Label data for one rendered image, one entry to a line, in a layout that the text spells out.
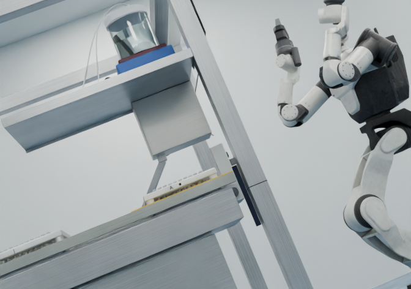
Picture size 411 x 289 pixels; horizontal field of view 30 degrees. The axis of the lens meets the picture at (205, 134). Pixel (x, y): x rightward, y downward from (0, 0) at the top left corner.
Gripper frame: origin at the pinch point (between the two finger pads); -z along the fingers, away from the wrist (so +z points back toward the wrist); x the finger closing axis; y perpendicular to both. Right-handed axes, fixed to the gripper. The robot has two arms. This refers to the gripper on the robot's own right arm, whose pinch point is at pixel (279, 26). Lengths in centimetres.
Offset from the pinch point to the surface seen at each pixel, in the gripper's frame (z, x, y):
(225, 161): 76, 23, 33
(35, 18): -161, -102, 199
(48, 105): 98, 134, 54
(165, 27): 34, 72, 35
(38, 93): 38, 63, 99
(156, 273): 146, 99, 39
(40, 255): 138, 118, 68
